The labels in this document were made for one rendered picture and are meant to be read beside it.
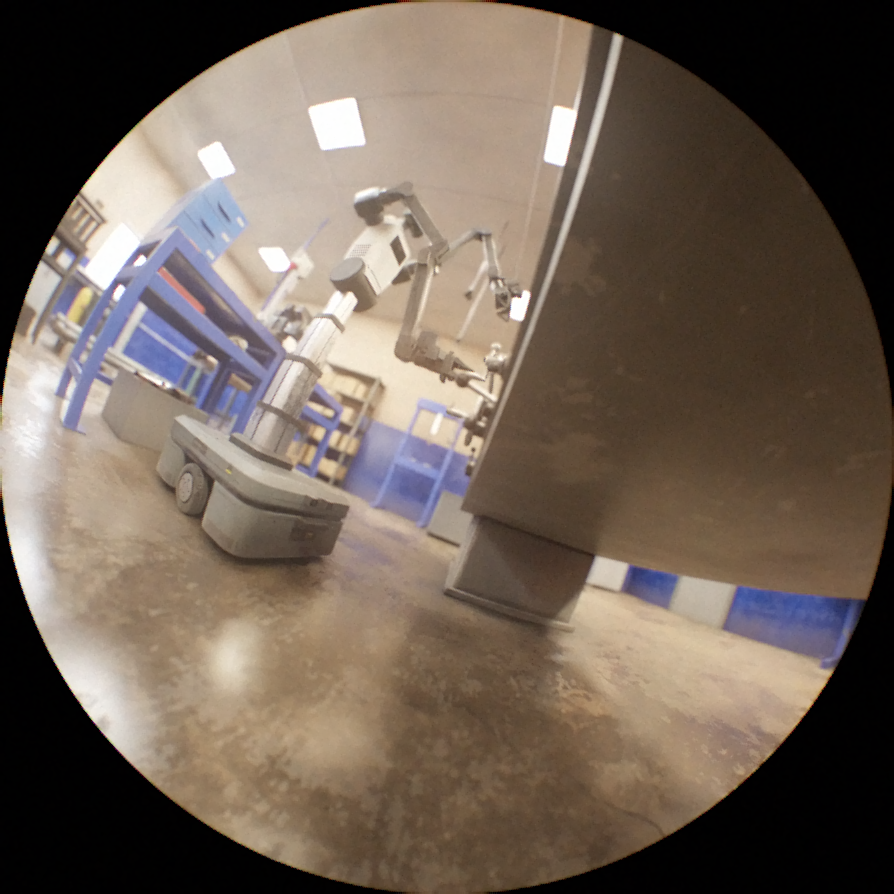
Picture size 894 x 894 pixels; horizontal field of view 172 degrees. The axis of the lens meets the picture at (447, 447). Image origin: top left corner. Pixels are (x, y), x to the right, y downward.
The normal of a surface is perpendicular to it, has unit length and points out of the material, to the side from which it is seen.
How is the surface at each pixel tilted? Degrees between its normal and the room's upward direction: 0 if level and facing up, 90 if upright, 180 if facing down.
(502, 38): 180
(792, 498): 180
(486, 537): 90
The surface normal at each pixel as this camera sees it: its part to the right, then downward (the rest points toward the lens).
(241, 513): 0.36, -0.06
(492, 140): -0.37, 0.91
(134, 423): 0.93, 0.36
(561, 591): -0.04, -0.23
